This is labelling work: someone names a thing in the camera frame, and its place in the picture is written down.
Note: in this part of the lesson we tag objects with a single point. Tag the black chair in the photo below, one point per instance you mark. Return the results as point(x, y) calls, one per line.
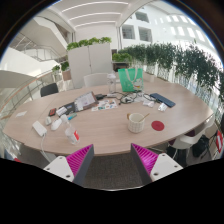
point(49, 89)

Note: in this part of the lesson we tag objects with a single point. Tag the red and black wallet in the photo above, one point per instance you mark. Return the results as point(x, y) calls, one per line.
point(52, 111)

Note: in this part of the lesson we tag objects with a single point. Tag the green tote bag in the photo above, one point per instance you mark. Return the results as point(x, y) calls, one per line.
point(130, 81)

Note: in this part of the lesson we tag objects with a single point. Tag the black power adapter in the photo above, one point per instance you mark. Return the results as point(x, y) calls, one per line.
point(100, 97)

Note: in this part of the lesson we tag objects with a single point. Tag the clear plastic packet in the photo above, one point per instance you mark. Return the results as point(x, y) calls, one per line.
point(162, 107)

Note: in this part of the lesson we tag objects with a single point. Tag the colourful sticker sheet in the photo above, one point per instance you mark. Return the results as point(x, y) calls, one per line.
point(105, 105)

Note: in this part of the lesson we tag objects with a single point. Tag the open booklet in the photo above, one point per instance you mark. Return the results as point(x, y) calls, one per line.
point(85, 100)

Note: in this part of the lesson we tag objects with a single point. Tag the row of tall green plants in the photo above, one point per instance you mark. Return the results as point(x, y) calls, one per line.
point(186, 63)

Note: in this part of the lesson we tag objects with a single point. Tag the small grey mouse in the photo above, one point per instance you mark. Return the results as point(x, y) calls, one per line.
point(48, 120)

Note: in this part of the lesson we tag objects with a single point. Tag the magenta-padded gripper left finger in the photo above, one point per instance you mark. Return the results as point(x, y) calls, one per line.
point(63, 166)

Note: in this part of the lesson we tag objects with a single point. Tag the white paper sheet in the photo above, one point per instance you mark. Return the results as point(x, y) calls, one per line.
point(21, 114)

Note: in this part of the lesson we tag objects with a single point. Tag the white shell chair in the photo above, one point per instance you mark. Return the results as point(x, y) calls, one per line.
point(186, 141)

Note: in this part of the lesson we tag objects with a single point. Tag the clear plastic water bottle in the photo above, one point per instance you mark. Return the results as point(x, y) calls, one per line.
point(71, 135)

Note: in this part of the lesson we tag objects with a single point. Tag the white gridded mug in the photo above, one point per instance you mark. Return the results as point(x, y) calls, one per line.
point(136, 125)

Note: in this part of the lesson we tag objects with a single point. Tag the potted plant in box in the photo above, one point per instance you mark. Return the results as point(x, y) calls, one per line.
point(65, 71)

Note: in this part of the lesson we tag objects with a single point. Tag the white cabinet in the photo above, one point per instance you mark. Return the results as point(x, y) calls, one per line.
point(89, 65)

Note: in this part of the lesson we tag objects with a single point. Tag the tall clear jar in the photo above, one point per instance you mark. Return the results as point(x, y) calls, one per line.
point(111, 85)

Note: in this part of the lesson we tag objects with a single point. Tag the black backpack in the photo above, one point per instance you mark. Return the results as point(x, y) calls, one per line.
point(200, 146)

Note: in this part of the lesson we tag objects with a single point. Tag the green plants on cabinet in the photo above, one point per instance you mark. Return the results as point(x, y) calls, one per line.
point(88, 42)

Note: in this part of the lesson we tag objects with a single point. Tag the glass railing with wooden rail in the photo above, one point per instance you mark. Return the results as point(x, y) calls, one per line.
point(20, 93)

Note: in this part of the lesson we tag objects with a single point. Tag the flat round red coaster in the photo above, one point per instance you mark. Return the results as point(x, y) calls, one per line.
point(157, 125)

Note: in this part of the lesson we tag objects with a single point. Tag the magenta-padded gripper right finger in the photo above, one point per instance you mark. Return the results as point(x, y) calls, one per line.
point(160, 166)

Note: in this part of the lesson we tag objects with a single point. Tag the green marker pen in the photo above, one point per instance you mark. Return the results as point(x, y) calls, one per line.
point(72, 116)

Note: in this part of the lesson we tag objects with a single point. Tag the thin stirring stick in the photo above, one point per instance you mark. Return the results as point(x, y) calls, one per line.
point(145, 117)

